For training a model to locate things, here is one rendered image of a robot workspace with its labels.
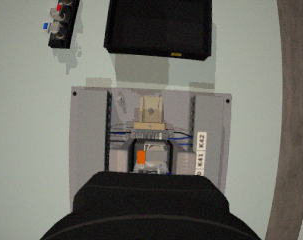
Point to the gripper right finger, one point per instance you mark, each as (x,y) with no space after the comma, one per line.
(181,162)

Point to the black rectangular tray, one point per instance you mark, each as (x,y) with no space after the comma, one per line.
(163,28)

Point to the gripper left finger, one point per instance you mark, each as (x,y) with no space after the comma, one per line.
(122,159)

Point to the grey mounting plate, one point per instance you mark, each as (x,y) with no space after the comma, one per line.
(148,105)

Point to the grey relay with orange button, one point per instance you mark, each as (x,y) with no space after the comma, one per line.
(151,154)

